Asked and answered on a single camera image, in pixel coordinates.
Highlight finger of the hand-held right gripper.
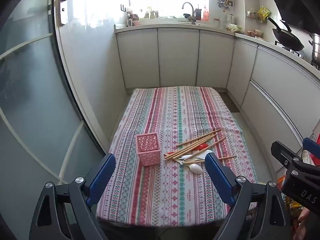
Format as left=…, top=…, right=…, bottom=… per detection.
left=302, top=137, right=320, bottom=159
left=271, top=141, right=302, bottom=170

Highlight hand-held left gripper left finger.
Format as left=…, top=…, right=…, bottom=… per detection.
left=29, top=152, right=117, bottom=240

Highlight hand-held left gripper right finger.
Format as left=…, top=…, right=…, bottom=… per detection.
left=204, top=152, right=292, bottom=240

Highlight bunch of wooden chopsticks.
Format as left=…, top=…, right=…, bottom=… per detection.
left=164, top=127, right=227, bottom=161

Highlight pink perforated utensil holder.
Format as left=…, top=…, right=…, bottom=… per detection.
left=135, top=132, right=161, bottom=166

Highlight person's right hand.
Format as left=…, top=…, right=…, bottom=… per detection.
left=295, top=209, right=312, bottom=240

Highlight orange snack packets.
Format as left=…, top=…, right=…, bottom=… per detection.
left=278, top=175, right=303, bottom=212

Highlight white plastic spoon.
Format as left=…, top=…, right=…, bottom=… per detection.
left=180, top=149, right=213, bottom=161
left=179, top=154, right=200, bottom=162
left=179, top=163, right=203, bottom=174

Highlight striped patterned tablecloth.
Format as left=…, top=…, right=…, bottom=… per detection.
left=96, top=86, right=258, bottom=228

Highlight gas stove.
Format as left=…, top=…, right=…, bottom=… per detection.
left=275, top=41, right=308, bottom=60

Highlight steel cooking pot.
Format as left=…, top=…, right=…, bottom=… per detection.
left=308, top=33, right=320, bottom=68

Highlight black wok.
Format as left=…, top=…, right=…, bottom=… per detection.
left=267, top=17, right=305, bottom=52

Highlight frosted glass door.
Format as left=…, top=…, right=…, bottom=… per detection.
left=0, top=0, right=110, bottom=240

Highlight white kitchen cabinets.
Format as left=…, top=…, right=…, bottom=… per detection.
left=115, top=26, right=320, bottom=173

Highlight yellow snack packet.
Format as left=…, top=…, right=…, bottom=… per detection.
left=257, top=7, right=271, bottom=22

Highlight curved metal faucet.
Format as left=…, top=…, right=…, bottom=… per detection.
left=182, top=2, right=197, bottom=25

